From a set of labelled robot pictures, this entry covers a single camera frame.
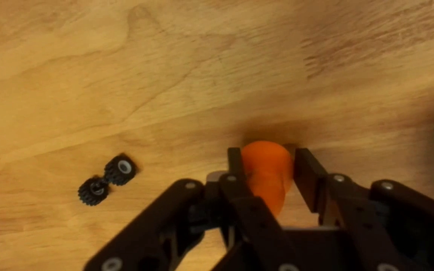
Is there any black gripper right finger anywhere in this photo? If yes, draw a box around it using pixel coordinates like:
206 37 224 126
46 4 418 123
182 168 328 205
283 146 434 271

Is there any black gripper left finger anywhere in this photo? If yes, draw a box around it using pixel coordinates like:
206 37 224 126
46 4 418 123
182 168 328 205
82 146 289 271

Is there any black toy wheel axle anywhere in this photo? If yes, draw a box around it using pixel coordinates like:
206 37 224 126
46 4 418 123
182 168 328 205
76 152 140 208

